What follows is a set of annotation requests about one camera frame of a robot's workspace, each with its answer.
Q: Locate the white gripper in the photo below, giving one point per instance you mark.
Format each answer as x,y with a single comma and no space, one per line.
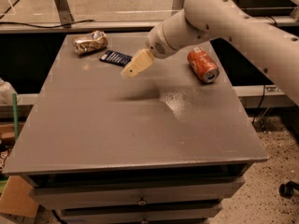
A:
156,45

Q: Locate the blue rxbar blueberry wrapper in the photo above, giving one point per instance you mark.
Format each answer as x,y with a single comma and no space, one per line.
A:
115,57

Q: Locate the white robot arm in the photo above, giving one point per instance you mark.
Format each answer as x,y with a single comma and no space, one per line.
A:
273,51

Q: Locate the crumpled gold foil can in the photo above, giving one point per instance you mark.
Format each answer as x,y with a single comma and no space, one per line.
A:
89,42

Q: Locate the orange soda can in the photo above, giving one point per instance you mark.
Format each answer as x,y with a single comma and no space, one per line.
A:
203,65

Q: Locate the grey drawer cabinet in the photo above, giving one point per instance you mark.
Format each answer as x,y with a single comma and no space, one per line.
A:
158,148

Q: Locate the green pole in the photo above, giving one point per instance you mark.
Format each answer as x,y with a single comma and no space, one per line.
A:
15,116

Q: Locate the white plastic bottle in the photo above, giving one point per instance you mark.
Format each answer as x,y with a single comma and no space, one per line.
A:
6,92

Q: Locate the brown cardboard box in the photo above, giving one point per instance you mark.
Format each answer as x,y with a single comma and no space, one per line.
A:
15,199

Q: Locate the black chair caster wheel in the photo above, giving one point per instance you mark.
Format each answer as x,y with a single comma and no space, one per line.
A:
287,190

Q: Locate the left metal bracket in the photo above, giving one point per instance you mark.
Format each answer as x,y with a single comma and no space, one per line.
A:
64,13

